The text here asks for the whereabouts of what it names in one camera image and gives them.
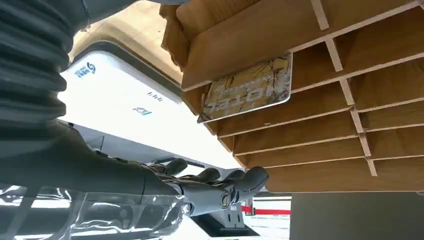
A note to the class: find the red barrier belt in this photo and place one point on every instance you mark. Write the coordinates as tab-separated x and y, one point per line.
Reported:
268	211

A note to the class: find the wooden slotted card box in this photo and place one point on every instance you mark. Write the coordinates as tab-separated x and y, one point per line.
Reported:
298	99

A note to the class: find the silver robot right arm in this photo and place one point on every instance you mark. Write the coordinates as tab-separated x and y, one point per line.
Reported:
30	63

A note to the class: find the white kiosk panel stand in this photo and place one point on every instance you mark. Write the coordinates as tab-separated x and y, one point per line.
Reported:
126	102

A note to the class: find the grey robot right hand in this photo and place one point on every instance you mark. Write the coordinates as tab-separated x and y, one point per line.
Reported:
82	185

